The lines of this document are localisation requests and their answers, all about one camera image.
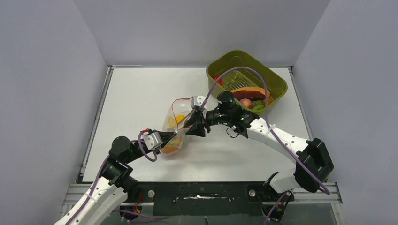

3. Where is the peach fruit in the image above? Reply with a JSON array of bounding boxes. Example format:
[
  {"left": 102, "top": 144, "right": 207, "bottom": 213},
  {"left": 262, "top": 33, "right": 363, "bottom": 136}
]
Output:
[{"left": 161, "top": 136, "right": 184, "bottom": 155}]

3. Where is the yellow bell pepper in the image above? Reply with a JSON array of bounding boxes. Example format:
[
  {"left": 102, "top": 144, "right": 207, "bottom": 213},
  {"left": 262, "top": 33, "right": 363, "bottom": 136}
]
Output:
[{"left": 175, "top": 115, "right": 185, "bottom": 124}]

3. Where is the green toy food piece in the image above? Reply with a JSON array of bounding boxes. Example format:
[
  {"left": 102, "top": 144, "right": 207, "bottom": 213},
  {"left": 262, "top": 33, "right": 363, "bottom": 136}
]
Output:
[{"left": 252, "top": 105, "right": 265, "bottom": 111}]

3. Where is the small pink peach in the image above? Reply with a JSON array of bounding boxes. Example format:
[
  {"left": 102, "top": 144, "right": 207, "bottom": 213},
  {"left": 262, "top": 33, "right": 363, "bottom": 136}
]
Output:
[{"left": 239, "top": 98, "right": 253, "bottom": 109}]

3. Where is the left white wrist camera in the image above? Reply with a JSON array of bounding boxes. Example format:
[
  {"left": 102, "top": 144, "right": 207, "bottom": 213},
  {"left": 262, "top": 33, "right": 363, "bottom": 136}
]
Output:
[{"left": 142, "top": 130, "right": 158, "bottom": 150}]

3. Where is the olive green plastic bin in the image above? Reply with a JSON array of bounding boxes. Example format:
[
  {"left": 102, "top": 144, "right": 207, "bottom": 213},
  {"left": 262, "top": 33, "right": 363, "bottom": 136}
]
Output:
[{"left": 206, "top": 50, "right": 288, "bottom": 117}]

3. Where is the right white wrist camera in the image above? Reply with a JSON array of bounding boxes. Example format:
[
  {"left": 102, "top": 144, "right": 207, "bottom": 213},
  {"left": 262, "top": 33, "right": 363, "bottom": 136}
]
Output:
[{"left": 191, "top": 96, "right": 205, "bottom": 111}]

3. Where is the papaya slice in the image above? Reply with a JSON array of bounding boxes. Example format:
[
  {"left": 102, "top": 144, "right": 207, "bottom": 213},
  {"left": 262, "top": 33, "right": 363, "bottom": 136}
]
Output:
[{"left": 231, "top": 86, "right": 270, "bottom": 100}]

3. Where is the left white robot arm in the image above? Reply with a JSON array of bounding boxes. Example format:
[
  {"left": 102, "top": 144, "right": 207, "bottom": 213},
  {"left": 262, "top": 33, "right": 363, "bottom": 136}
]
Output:
[{"left": 56, "top": 129, "right": 176, "bottom": 225}]

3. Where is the red chili pepper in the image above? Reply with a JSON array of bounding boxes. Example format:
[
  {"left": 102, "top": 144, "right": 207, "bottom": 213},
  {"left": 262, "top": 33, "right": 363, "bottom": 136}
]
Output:
[{"left": 214, "top": 75, "right": 223, "bottom": 87}]

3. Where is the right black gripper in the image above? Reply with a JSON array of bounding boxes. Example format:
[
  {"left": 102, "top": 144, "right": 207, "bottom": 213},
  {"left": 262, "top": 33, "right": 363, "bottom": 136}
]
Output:
[{"left": 186, "top": 109, "right": 231, "bottom": 136}]

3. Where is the clear zip bag orange zipper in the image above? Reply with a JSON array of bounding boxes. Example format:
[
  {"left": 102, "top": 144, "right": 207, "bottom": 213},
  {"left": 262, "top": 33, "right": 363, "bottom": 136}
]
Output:
[{"left": 162, "top": 97, "right": 193, "bottom": 153}]

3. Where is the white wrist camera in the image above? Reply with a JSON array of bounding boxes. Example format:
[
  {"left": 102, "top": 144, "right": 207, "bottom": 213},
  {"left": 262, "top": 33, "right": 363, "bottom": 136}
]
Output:
[
  {"left": 191, "top": 96, "right": 205, "bottom": 111},
  {"left": 142, "top": 130, "right": 158, "bottom": 150}
]

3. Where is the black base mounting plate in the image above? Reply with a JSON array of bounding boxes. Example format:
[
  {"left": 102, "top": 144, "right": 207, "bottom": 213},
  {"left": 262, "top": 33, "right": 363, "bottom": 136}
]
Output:
[{"left": 115, "top": 175, "right": 294, "bottom": 222}]

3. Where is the yellow banana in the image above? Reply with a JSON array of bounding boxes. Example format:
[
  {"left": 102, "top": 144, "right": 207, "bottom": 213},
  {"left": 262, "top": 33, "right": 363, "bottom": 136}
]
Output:
[{"left": 168, "top": 117, "right": 176, "bottom": 129}]

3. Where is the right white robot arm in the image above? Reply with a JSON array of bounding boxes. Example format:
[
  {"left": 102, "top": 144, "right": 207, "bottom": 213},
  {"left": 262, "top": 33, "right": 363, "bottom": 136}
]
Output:
[{"left": 179, "top": 91, "right": 334, "bottom": 200}]

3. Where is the brown kiwi fruit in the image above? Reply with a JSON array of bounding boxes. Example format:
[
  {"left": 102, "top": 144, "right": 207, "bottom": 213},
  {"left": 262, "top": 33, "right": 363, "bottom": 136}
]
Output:
[{"left": 263, "top": 97, "right": 274, "bottom": 105}]

